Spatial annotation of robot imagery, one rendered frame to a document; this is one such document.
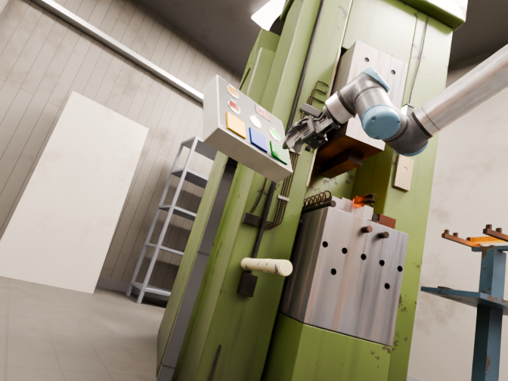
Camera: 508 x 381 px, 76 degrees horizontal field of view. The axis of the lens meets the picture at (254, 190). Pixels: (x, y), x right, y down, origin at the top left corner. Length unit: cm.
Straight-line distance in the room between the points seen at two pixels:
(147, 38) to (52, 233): 289
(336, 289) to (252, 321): 36
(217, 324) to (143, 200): 340
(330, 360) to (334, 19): 162
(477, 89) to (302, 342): 94
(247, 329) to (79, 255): 275
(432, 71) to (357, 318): 145
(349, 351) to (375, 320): 16
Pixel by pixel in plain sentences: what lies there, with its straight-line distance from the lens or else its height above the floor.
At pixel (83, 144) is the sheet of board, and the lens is 417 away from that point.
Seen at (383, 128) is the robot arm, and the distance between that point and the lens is 93.
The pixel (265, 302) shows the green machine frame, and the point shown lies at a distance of 142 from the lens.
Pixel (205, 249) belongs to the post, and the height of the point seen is 62.
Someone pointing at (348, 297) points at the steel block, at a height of 60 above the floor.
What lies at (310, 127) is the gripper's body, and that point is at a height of 106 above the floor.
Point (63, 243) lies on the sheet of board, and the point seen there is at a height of 41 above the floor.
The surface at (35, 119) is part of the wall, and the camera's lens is 453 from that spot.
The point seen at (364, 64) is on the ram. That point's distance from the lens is 174.
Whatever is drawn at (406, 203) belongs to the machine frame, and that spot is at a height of 112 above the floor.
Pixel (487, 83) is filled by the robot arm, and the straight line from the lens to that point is 100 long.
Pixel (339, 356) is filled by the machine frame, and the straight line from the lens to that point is 136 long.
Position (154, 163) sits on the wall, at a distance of 472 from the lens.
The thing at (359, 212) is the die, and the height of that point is 95.
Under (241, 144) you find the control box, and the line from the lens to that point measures 104.
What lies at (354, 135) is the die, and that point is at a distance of 154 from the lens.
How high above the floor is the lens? 56
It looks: 15 degrees up
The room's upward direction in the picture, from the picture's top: 16 degrees clockwise
